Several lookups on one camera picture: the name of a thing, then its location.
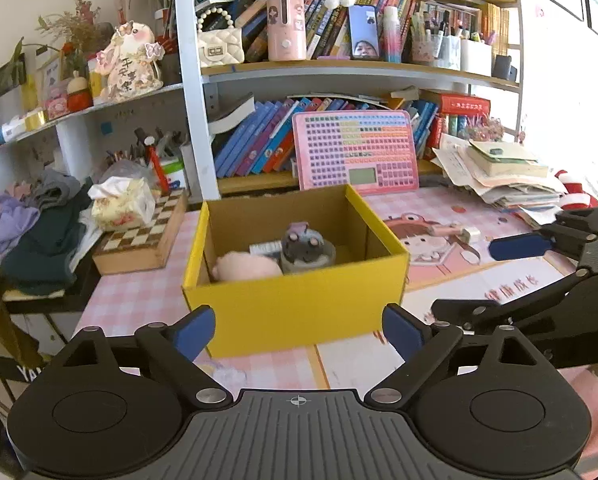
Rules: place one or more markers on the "white desk shelf unit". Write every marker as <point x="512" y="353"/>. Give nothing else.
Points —
<point x="74" y="135"/>

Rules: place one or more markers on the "cartoon printed desk mat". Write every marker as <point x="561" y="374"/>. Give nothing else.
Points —
<point x="429" y="270"/>

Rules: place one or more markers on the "pink checked tablecloth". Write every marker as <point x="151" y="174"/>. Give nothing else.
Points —
<point x="129" y="300"/>

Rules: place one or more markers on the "pile of papers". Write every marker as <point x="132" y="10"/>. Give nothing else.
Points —
<point x="479" y="182"/>

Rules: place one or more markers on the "pink dispenser box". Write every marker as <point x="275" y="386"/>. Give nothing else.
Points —
<point x="285" y="27"/>

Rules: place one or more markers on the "small white ribbed item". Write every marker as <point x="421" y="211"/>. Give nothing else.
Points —
<point x="266" y="250"/>

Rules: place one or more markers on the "white pen holder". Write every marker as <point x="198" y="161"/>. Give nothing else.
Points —
<point x="476" y="57"/>

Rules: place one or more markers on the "clear plastic bag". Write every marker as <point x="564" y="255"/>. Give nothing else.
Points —
<point x="124" y="170"/>

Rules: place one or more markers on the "pink toy keyboard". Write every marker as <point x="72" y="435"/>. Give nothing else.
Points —
<point x="354" y="145"/>

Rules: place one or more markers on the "red stick bottle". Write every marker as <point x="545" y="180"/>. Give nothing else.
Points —
<point x="158" y="170"/>

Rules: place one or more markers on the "dried flower bouquet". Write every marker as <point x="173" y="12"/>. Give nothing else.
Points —
<point x="76" y="25"/>

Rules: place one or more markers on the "yellow cardboard box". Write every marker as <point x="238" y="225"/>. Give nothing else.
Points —
<point x="289" y="310"/>

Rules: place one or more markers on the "row of colourful thin books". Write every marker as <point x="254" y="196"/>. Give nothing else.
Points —
<point x="264" y="140"/>

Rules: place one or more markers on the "thick white paperback book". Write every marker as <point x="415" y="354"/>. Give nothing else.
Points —
<point x="231" y="115"/>

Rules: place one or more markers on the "white quilted handbag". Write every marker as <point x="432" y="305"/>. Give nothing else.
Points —
<point x="220" y="47"/>

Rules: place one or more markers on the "black side table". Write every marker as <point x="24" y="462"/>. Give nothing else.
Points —
<point x="49" y="302"/>

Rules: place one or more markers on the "grey plush hamster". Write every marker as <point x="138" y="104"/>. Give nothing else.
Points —
<point x="304" y="247"/>

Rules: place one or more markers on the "small pink box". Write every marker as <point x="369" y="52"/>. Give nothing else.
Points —
<point x="57" y="105"/>

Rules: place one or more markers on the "pink cream figurine decoration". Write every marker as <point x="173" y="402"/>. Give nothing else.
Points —
<point x="129" y="67"/>

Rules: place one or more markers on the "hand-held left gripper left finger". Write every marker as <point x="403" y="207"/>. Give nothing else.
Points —
<point x="196" y="329"/>

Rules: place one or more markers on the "pink white small tool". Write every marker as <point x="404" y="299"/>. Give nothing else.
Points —
<point x="451" y="232"/>

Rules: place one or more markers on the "thick red book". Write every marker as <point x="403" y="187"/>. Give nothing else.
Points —
<point x="461" y="110"/>

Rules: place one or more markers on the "white shelf post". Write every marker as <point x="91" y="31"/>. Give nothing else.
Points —
<point x="196" y="85"/>

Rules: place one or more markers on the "floral tissue pack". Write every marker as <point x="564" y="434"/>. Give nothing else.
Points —
<point x="121" y="207"/>

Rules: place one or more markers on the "dark green garment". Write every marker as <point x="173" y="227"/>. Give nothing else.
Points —
<point x="44" y="255"/>

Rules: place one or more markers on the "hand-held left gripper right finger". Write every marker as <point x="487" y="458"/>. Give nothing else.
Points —
<point x="401" y="331"/>

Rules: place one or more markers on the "red white striped plush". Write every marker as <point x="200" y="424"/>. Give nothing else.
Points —
<point x="576" y="192"/>

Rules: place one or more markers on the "cream green book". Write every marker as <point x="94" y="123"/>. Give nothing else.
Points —
<point x="509" y="160"/>

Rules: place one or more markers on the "smartphone with face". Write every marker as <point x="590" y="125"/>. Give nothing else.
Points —
<point x="364" y="35"/>

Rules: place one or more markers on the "wooden chessboard box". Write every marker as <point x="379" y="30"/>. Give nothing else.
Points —
<point x="129" y="256"/>

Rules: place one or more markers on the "purple garment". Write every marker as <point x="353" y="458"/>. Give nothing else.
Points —
<point x="4" y="230"/>

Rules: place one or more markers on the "row of upright shelf books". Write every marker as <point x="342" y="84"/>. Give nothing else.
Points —
<point x="324" y="25"/>

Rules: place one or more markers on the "pink plush toy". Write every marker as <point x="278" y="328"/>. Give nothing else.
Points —
<point x="244" y="266"/>

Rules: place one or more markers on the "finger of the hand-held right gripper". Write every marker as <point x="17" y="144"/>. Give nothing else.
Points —
<point x="509" y="307"/>
<point x="519" y="248"/>

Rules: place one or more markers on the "grey garment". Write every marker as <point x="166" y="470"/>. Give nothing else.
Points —
<point x="54" y="190"/>

